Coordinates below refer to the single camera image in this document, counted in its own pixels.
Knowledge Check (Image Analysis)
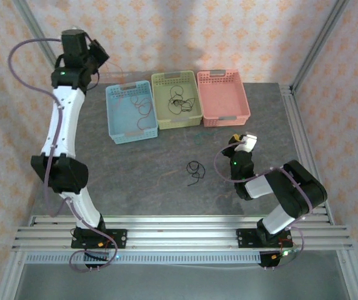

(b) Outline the slotted grey cable duct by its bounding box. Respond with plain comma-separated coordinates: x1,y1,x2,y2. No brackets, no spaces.
25,252,262,265

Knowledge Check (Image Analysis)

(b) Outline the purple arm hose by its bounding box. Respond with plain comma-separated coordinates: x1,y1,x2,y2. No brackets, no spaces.
213,140,308,270
7,37,119,273

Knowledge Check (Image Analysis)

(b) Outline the yellow-green perforated plastic basket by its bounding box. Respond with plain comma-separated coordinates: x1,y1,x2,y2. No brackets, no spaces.
151,71,204,131

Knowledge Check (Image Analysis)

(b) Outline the thin black cable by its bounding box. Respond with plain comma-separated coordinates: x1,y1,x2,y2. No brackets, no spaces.
186,159,207,188

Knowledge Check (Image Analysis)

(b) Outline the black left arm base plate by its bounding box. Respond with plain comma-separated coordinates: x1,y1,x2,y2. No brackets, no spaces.
71,229,128,250

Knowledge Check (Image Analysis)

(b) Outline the aluminium frame post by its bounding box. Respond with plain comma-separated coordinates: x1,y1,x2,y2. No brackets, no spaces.
290,0,352,91
11,0,71,91

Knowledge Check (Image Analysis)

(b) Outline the pink perforated plastic basket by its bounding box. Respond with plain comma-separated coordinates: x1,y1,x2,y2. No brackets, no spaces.
196,69,251,128

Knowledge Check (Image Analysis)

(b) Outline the rubber band pile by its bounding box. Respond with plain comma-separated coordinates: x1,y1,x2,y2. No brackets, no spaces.
167,84,197,116
130,94,154,131

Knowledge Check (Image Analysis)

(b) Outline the thin green cable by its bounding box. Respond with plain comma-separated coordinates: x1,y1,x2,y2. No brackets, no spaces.
194,130,218,146

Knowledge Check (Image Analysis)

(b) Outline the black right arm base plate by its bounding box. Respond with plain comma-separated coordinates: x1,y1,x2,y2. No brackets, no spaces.
235,227,293,249

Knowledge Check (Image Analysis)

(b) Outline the aluminium side rail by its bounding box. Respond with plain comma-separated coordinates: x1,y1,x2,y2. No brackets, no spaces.
279,83,336,226

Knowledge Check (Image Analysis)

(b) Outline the blue perforated plastic basket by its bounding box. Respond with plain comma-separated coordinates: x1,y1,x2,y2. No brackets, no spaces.
105,80,160,145

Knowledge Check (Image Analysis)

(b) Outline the purple left arm hose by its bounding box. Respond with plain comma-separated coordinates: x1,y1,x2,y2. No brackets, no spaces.
7,37,119,273

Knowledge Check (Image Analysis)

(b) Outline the purple right arm hose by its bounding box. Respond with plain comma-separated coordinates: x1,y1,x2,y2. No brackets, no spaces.
213,140,308,270

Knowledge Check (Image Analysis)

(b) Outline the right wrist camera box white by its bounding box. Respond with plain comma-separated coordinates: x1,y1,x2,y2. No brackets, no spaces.
242,132,259,153

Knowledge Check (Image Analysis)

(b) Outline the aluminium mounting rail beam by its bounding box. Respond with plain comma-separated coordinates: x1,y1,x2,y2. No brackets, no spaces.
12,215,354,251

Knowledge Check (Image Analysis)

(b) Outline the aluminium frame leg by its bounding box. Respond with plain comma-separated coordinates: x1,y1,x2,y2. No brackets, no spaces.
334,249,358,300
0,249,27,300

